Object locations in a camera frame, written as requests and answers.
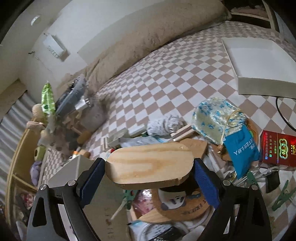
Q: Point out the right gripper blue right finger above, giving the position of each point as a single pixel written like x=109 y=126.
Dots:
x=209 y=183

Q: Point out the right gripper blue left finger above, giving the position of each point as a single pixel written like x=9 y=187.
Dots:
x=88 y=182

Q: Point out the oval wooden board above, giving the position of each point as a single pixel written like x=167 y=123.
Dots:
x=150 y=166

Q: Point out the panda cork coaster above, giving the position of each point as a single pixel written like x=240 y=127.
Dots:
x=179 y=206

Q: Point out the small wooden square board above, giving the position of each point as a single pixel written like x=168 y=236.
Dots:
x=197 y=147

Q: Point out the green clothespin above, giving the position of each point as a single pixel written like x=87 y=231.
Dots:
x=128 y=198
x=283 y=197
x=250 y=180

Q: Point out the green clothespin left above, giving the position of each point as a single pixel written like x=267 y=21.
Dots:
x=128 y=198

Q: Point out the blue printed sachet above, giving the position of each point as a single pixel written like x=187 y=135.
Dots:
x=242 y=150

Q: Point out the purple plush toy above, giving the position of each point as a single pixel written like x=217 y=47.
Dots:
x=35 y=172

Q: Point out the white printed paper packet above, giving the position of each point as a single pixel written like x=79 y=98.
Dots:
x=141 y=141

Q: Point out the harmonica wooden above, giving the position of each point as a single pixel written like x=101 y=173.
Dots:
x=182 y=133

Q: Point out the avocado plush toy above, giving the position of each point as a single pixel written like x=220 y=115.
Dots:
x=39 y=153

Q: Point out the pink candy bag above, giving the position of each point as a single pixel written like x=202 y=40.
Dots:
x=143 y=203

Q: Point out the black charger block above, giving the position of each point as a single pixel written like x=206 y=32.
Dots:
x=272 y=181

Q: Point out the beige wooden shelf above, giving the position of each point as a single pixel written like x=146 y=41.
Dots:
x=19 y=173

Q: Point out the floral brocade pouch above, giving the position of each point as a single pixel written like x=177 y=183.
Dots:
x=216 y=118

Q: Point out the crumpled white grey cloth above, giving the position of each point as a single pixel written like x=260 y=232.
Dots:
x=164 y=126

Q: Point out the clear plastic storage bin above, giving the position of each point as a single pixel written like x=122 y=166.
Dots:
x=75 y=116

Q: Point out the red cigarette box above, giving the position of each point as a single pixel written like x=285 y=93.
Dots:
x=277 y=148

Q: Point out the green clothespin right side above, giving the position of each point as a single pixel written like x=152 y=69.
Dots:
x=283 y=197

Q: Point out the teddy bear plush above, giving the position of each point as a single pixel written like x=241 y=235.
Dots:
x=39 y=122

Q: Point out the white flat tray box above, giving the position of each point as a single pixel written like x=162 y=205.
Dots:
x=261 y=67

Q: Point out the beige fuzzy blanket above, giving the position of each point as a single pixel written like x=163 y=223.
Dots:
x=164 y=23

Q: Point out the wall sign plaque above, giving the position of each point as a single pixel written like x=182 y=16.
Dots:
x=56 y=49

